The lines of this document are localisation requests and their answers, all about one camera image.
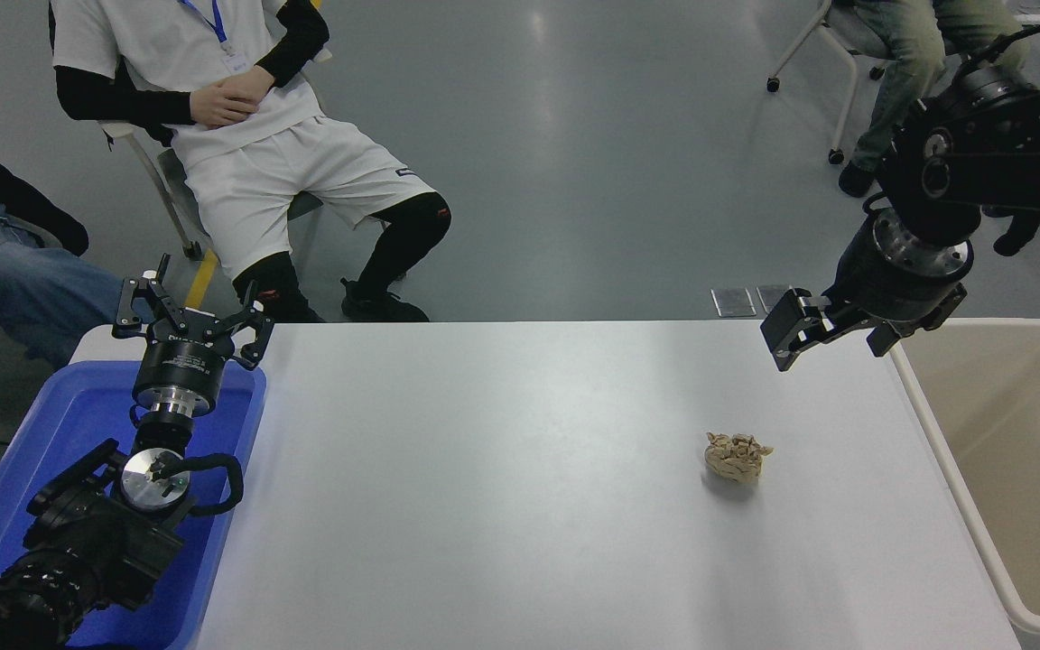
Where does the large pale bin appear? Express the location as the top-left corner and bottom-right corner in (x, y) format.
(888, 318), (1040, 637)

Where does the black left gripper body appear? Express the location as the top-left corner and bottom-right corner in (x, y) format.
(134, 314), (236, 400)

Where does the person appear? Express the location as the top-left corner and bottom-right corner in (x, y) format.
(831, 0), (1040, 258)
(49, 0), (453, 324)
(0, 122), (155, 369)

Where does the person's right hand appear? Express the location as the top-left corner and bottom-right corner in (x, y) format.
(190, 86), (260, 128)

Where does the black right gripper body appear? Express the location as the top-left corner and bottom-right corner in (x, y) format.
(831, 224), (969, 325)

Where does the blue plastic tray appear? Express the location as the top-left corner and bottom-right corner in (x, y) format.
(0, 359), (268, 650)

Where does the person's left hand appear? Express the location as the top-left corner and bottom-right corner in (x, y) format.
(213, 64), (276, 103)

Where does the white frame chair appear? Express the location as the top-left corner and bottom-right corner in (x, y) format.
(96, 50), (333, 261)
(766, 0), (891, 166)

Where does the tan paper ball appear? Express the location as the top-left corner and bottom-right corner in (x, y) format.
(704, 432), (775, 488)

